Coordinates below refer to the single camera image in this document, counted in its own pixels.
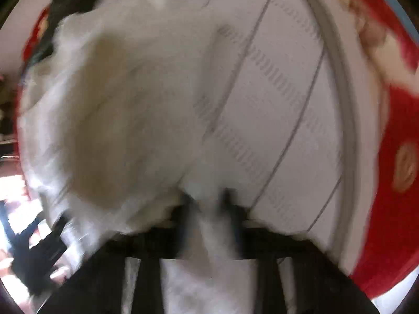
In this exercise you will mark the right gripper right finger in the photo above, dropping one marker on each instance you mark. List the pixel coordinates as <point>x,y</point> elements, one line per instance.
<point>319,286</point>

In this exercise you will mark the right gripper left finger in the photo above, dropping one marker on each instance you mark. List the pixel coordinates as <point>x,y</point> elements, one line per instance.
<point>124,274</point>

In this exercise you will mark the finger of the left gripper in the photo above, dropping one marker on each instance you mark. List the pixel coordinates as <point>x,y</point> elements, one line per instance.
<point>33,266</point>

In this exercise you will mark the white tweed jacket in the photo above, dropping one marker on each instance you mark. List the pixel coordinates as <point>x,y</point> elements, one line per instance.
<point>119,121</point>

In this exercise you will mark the white grid floral cloth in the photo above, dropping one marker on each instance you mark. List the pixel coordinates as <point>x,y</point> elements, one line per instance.
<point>290,111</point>

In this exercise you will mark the red floral blanket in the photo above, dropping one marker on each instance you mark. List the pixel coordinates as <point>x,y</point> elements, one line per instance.
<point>389,42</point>

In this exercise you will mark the black folded garment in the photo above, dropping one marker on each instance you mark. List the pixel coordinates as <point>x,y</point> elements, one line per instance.
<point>58,10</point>

